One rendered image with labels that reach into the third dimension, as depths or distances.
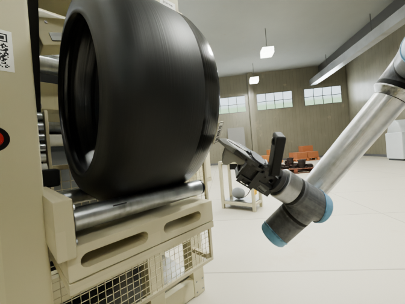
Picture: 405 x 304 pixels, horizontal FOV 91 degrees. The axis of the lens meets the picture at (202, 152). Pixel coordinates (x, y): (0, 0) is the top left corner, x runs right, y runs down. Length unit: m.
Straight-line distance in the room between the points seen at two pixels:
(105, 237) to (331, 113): 14.25
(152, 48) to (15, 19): 0.27
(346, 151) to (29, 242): 0.82
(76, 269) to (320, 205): 0.58
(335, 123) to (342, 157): 13.74
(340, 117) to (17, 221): 14.57
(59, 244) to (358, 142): 0.77
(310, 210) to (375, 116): 0.33
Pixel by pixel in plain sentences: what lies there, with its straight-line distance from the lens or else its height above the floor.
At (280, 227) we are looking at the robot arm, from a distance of 0.68.
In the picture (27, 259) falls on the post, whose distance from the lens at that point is 0.53.
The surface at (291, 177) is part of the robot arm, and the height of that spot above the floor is 0.92.
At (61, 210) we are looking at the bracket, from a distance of 0.40.
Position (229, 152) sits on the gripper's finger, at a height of 1.00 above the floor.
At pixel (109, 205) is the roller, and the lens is 0.46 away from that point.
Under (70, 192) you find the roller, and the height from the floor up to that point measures 0.92.
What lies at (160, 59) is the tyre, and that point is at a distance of 0.41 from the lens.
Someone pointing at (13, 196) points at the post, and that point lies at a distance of 0.50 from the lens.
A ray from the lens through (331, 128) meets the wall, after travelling 14.34.
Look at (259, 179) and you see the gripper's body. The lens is 0.57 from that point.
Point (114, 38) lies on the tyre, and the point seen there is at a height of 1.22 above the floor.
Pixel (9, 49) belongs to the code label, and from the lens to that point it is 0.55.
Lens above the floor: 1.01
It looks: level
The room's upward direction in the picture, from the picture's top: 5 degrees counter-clockwise
